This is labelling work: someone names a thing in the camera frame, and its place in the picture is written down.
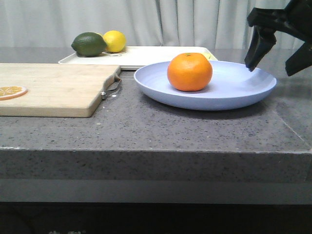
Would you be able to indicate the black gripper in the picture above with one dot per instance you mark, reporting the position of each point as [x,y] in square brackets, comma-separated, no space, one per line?
[295,19]

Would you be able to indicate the light blue round plate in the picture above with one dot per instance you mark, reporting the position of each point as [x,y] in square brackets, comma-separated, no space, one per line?
[232,86]

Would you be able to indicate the orange mandarin fruit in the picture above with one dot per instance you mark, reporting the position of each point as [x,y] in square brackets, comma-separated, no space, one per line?
[189,72]

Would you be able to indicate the yellow slice on tray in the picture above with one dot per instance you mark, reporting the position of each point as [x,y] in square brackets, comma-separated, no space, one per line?
[208,56]

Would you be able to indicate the white rectangular tray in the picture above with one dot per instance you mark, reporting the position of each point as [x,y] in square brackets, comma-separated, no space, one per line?
[134,57]

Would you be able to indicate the yellow lemon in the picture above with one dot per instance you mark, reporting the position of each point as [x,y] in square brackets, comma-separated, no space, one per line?
[115,41]

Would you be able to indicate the dark green lime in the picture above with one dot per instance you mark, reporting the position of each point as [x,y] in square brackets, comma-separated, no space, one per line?
[89,44]

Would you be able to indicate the wooden cutting board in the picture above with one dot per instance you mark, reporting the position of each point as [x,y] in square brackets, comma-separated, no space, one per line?
[55,90]

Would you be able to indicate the grey white curtain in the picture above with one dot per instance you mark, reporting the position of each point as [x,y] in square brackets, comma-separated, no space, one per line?
[214,24]

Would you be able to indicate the orange slice piece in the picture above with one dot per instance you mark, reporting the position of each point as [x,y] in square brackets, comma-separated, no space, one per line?
[10,92]

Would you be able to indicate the metal cutting board handle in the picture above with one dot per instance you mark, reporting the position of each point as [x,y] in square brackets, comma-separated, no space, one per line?
[110,86]

